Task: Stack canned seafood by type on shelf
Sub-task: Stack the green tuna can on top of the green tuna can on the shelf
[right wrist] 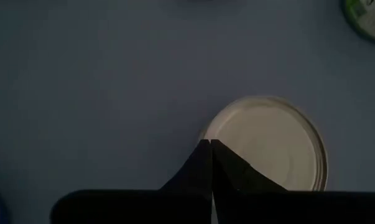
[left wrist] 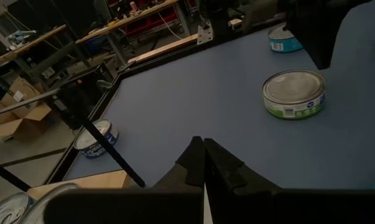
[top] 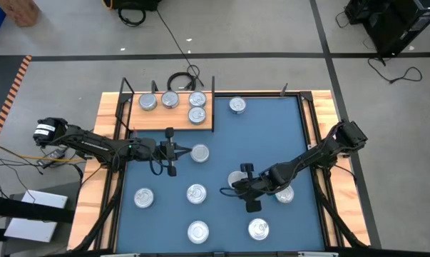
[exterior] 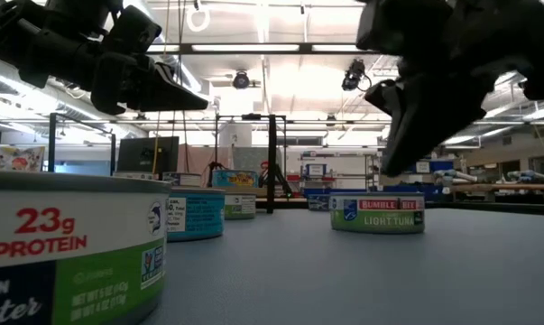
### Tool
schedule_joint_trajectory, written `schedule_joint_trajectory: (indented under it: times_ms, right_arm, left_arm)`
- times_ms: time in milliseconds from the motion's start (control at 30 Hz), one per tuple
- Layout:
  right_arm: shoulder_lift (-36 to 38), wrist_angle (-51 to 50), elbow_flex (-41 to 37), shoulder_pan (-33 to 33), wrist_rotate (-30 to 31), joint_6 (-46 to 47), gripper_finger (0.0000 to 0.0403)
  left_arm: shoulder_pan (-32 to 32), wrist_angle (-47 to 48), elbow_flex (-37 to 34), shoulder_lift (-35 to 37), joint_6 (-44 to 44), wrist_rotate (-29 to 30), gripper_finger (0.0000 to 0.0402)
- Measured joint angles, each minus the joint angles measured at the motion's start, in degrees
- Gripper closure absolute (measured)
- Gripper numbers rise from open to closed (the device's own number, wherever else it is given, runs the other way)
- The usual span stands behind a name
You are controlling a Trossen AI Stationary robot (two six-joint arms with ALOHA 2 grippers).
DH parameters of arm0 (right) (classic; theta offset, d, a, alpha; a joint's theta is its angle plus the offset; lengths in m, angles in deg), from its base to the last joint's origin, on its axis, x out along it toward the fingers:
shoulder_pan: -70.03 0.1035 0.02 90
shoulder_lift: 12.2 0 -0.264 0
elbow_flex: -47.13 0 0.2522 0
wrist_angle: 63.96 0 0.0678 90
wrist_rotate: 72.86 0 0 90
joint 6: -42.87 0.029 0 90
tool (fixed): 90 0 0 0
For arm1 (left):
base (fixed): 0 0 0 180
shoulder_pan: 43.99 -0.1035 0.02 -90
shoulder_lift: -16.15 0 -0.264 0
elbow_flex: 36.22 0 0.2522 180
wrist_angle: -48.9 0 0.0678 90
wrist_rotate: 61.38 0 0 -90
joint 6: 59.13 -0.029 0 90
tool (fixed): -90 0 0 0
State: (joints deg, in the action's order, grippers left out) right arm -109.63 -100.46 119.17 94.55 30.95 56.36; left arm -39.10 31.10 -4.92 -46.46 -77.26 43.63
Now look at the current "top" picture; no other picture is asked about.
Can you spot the black case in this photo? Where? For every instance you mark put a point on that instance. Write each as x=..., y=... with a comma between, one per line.
x=136, y=3

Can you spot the white flat box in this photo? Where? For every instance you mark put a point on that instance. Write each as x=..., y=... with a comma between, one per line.
x=33, y=228

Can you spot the white metal plate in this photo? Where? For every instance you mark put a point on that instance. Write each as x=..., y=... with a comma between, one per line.
x=120, y=255
x=318, y=254

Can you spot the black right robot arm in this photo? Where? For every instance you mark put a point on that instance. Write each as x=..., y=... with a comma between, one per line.
x=307, y=158

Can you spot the green white label seafood can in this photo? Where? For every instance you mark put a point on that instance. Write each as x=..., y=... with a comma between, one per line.
x=144, y=197
x=198, y=232
x=148, y=101
x=258, y=229

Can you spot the black floor mat striped edge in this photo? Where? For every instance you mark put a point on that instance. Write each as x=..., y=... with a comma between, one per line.
x=0, y=82

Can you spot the dark blue label seafood can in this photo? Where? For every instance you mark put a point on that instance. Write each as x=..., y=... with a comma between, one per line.
x=170, y=99
x=201, y=153
x=235, y=175
x=237, y=105

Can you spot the teal label seafood can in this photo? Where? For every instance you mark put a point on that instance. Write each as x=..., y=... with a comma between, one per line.
x=286, y=198
x=197, y=98
x=196, y=193
x=197, y=115

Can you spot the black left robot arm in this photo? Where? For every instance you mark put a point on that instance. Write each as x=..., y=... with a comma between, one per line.
x=93, y=144

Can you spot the brown cardboard box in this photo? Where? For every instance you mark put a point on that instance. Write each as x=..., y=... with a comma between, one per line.
x=20, y=10

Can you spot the black metal table frame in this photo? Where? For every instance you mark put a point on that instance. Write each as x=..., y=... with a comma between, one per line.
x=257, y=254

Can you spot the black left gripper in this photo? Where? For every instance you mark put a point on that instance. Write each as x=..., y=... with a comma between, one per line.
x=170, y=151

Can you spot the wooden shelf board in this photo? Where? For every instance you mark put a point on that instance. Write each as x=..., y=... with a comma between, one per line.
x=157, y=121

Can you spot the white metal bracket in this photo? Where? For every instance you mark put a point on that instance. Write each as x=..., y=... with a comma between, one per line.
x=310, y=147

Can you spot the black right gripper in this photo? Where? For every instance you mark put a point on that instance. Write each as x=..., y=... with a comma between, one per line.
x=257, y=183

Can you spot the black equipment rack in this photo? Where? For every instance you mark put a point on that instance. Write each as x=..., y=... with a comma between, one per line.
x=400, y=25

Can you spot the black power adapter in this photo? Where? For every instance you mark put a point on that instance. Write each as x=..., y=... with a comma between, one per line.
x=55, y=154

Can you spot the thick black bar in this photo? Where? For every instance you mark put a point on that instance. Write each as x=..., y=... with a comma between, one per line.
x=29, y=210

